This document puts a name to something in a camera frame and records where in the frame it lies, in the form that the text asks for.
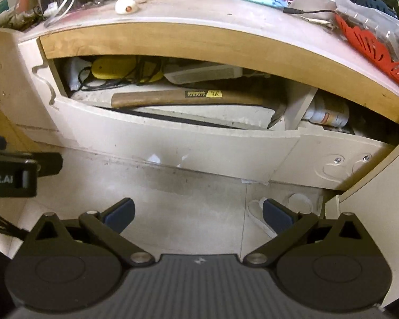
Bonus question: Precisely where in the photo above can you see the yellow plastic device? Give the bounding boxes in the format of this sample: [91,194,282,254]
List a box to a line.
[91,56,164,82]

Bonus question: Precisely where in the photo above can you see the black cable bundle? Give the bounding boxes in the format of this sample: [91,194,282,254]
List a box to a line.
[0,209,26,240]

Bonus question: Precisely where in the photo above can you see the thin black cable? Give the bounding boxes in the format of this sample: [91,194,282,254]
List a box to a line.
[77,60,163,91]

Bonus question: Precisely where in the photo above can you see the white plastic ring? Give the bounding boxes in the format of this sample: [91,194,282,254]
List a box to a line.
[287,193,315,215]

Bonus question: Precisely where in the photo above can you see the wooden handle hammer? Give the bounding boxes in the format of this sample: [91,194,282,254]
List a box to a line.
[111,89,287,129]

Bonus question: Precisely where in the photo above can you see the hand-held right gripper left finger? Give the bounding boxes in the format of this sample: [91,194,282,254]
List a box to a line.
[27,198,155,267]

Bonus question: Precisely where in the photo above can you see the white slipper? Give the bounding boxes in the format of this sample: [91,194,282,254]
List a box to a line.
[247,197,280,239]

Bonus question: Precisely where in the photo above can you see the white bottle orange label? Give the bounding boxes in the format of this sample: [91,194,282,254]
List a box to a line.
[302,96,350,127]

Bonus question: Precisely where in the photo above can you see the orange plastic fly swatter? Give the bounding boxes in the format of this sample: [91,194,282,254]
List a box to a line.
[334,12,399,88]

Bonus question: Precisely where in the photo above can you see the white plastic bag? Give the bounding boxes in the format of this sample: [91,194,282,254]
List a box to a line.
[66,58,94,91]

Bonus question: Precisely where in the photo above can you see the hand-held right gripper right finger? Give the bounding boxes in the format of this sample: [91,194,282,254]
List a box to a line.
[243,199,373,267]

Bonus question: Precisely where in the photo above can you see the clear plastic bag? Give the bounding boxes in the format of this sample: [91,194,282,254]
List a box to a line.
[333,0,399,70]

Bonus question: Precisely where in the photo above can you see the beige cabinet panel with screws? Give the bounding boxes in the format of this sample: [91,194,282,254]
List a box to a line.
[272,134,397,192]

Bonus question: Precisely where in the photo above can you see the black plug cable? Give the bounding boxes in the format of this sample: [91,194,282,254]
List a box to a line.
[282,7,340,17]

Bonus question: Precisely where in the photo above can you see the camouflage strap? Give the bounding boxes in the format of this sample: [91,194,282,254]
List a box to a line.
[0,8,45,31]

